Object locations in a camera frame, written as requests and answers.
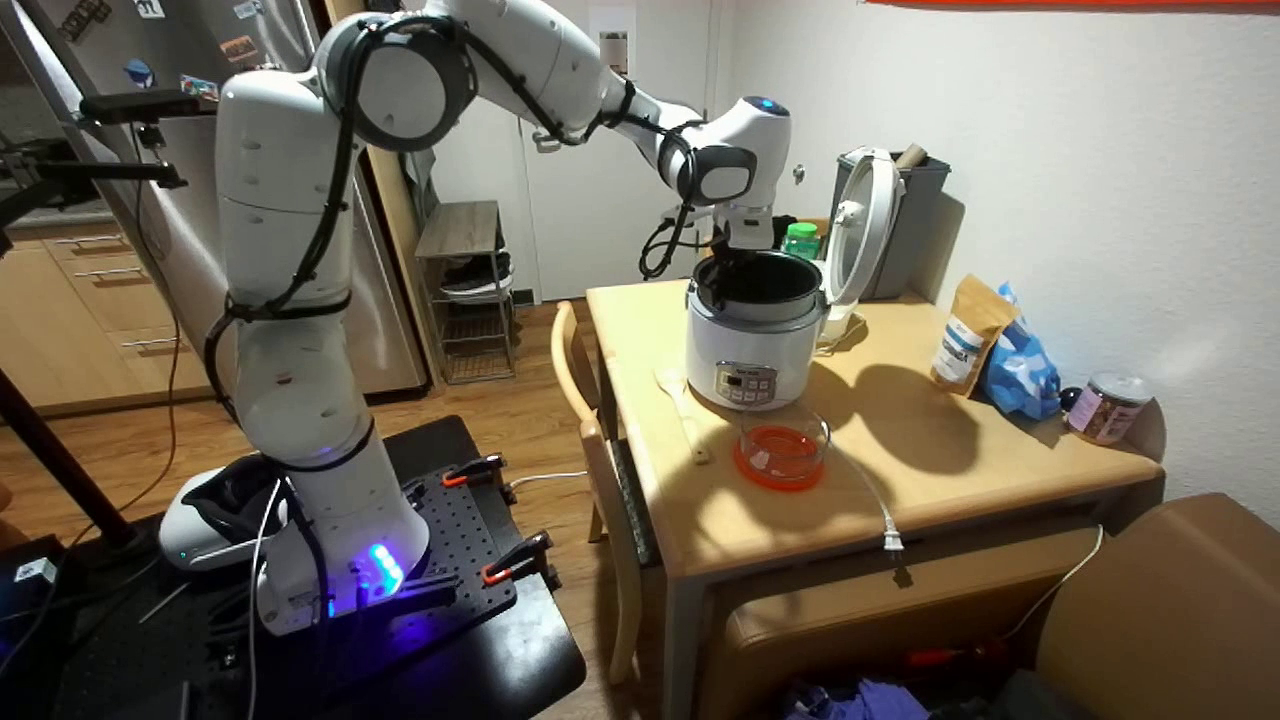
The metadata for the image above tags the small wooden shelf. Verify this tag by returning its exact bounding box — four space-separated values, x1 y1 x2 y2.
413 194 522 385

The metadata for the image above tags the metal cooking pot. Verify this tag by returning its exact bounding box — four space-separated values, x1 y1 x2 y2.
688 249 832 332

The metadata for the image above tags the wooden cabinet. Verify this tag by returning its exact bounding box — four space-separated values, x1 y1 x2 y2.
0 217 215 415

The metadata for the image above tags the pink jar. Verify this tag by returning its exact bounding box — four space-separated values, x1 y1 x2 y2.
1061 373 1161 449

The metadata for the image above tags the large green-capped bottle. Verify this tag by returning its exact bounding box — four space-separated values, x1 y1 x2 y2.
780 221 825 263

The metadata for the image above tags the blue plastic bag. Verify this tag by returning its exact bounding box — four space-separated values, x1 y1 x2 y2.
982 278 1069 427

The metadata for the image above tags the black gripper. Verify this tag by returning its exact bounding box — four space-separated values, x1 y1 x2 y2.
712 217 777 278

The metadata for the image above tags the black robot mounting board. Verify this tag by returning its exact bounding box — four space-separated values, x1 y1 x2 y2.
0 413 592 720

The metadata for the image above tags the white charging cable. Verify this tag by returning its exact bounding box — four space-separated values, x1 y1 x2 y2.
832 436 914 556

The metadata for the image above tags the white rounded device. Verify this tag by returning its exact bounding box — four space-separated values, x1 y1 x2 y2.
156 456 291 577

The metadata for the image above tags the orange-handled clamp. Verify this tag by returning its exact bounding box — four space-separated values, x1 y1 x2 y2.
435 451 516 490
477 528 558 593

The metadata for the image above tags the black camera stand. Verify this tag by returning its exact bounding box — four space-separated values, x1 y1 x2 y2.
0 85 215 553

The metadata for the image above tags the white labelled jar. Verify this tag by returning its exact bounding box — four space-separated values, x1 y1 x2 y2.
932 316 989 391

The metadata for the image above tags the purple clothes pile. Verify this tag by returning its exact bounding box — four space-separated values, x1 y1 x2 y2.
777 675 936 720

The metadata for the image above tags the white rice cooker with lid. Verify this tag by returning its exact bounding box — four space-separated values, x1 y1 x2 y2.
682 142 899 415

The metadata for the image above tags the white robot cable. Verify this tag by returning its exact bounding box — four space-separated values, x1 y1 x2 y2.
238 474 291 720

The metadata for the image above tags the wooden slat-back chair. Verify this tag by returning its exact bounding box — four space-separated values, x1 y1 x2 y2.
548 295 655 697

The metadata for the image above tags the light wooden table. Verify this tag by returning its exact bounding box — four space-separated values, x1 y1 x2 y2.
586 276 1170 720

